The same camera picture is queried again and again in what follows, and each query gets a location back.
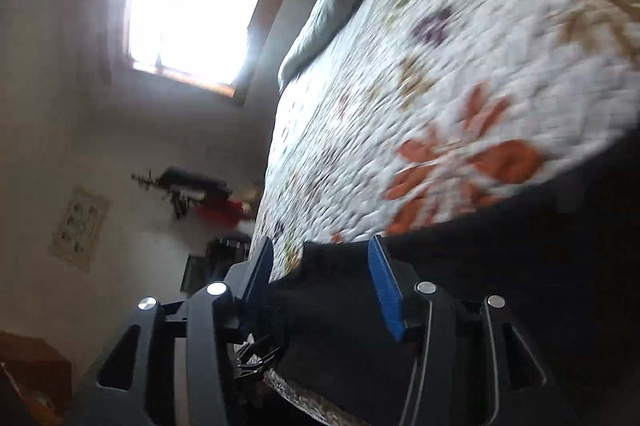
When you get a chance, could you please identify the black pants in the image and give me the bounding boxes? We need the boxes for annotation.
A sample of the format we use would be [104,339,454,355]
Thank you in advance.
[269,130,639,425]

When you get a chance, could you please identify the wooden framed window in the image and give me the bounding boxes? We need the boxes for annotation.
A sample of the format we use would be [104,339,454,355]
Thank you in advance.
[122,0,284,104]

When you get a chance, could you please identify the framed wall picture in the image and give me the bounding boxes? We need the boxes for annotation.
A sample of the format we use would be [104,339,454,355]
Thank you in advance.
[50,187,111,274]

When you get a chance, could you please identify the floral quilted bedspread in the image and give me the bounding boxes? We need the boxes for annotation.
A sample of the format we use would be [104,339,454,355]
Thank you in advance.
[256,0,639,425]

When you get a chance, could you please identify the black chair with clothes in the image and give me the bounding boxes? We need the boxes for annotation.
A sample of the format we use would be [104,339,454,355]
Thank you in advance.
[180,234,252,296]

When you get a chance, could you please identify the wooden coat rack with clothes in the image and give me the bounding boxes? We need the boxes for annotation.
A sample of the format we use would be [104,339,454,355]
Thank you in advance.
[130,166,254,229]

